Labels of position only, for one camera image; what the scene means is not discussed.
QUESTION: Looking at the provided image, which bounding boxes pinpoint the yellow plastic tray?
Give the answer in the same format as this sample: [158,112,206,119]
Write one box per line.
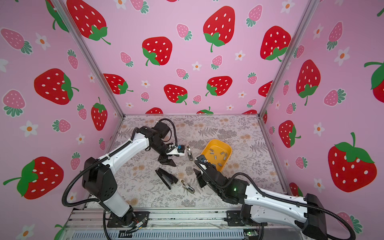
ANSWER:
[202,140,232,172]

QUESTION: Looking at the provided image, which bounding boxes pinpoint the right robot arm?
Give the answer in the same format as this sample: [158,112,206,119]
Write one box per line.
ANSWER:
[194,155,356,240]

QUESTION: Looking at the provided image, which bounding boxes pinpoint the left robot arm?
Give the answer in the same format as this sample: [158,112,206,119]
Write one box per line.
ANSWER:
[62,118,186,227]

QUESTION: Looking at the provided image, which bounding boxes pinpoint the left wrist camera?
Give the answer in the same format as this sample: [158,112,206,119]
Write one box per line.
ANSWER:
[177,145,186,154]

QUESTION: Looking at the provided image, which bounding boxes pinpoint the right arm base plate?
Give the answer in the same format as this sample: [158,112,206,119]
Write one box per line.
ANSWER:
[224,211,268,227]

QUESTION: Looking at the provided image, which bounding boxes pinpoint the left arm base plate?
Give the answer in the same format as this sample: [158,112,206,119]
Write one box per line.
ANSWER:
[107,211,150,229]

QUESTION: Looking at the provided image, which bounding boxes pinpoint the aluminium front rail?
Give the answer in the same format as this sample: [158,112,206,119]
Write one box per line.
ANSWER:
[59,208,306,240]

